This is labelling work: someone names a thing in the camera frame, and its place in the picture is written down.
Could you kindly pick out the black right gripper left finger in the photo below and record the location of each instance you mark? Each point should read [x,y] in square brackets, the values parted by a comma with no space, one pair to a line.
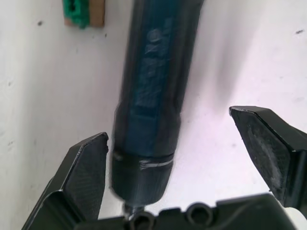
[81,172]

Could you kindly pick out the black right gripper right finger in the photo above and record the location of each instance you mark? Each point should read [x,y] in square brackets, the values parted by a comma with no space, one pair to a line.
[268,146]

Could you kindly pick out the dark blue electric screwdriver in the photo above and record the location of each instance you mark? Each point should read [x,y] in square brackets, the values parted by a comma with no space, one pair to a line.
[148,100]

